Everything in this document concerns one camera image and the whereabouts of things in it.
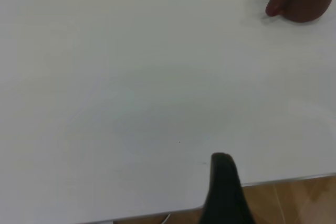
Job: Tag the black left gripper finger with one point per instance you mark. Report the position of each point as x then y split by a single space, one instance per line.
225 197

